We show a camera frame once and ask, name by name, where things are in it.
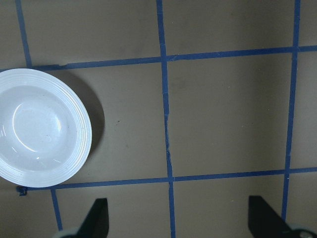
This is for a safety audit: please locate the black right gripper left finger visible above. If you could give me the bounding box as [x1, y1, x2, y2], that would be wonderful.
[55, 197, 110, 238]

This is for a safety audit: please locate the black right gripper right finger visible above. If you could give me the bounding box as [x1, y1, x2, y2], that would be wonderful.
[248, 195, 317, 238]

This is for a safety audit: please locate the white round plate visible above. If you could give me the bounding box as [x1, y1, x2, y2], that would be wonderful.
[0, 68, 92, 188]

